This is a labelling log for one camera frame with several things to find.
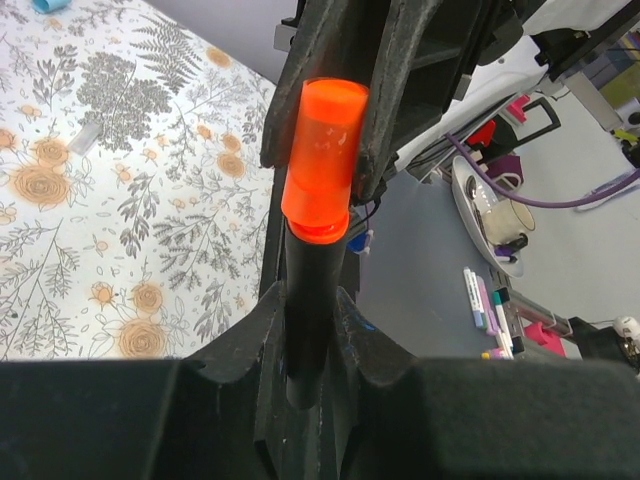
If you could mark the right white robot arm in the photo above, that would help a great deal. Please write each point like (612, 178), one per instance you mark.
(557, 35)

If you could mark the white saucer with cup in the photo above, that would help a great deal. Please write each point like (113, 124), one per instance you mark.
(491, 223)

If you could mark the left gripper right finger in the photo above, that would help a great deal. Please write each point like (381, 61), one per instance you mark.
(411, 418)

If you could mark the transparent pen cap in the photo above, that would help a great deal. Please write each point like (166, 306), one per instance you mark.
(82, 143)

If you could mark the light blue pen cap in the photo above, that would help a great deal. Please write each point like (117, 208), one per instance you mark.
(49, 6)

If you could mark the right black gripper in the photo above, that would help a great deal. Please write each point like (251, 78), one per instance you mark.
(413, 56)

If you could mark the black orange highlighter pen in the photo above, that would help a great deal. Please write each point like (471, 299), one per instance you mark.
(312, 278)

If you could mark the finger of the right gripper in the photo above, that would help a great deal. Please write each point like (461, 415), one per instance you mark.
(317, 51)

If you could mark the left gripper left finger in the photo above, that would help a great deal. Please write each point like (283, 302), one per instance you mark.
(191, 418)

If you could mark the group of markers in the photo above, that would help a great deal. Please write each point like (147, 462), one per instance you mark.
(489, 316)

